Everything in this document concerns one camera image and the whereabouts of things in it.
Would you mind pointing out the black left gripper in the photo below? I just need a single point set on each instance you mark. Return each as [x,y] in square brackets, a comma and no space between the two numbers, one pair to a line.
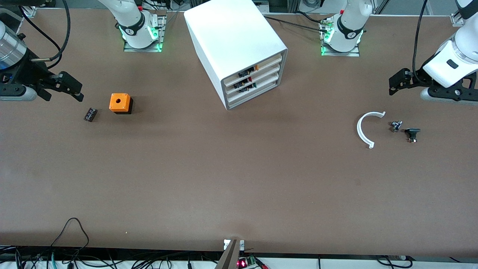
[415,79]

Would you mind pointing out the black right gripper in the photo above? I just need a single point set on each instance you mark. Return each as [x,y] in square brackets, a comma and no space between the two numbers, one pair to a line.
[31,76]

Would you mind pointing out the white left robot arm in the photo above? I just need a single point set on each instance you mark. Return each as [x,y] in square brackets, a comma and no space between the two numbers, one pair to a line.
[351,22]

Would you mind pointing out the green mushroom push button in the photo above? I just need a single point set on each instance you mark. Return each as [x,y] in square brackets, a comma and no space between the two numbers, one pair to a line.
[248,88]

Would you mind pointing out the red mushroom push button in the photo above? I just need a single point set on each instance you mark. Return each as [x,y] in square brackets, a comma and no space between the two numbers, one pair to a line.
[243,82]

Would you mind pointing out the small black contact block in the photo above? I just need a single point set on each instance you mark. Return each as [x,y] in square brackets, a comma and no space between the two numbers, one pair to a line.
[90,114]

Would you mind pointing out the small black silver part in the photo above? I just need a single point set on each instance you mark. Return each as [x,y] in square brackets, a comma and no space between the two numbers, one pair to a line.
[396,126]

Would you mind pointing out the white curved plastic clip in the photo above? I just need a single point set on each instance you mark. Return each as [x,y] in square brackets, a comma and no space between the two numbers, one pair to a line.
[360,130]

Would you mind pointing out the circuit board with red light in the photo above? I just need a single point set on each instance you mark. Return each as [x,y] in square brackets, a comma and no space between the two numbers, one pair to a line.
[247,262]

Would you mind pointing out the orange button enclosure box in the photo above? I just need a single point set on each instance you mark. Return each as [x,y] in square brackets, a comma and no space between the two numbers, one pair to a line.
[119,101]

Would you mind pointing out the small black switch part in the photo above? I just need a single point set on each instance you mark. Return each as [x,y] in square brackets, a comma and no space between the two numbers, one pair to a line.
[412,132]

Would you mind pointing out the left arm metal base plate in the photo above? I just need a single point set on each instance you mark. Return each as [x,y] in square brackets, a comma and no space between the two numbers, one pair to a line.
[340,53]

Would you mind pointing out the aluminium frame profile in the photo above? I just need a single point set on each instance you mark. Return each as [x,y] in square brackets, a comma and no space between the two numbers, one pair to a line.
[26,13]

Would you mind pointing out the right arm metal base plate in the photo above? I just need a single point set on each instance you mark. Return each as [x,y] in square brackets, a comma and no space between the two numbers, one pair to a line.
[161,35]

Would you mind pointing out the small white mounting bracket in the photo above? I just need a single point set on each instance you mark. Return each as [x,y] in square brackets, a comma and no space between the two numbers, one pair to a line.
[242,244]

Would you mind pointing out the grey camera mounting post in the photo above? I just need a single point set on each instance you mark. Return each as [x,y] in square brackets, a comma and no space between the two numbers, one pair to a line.
[228,257]

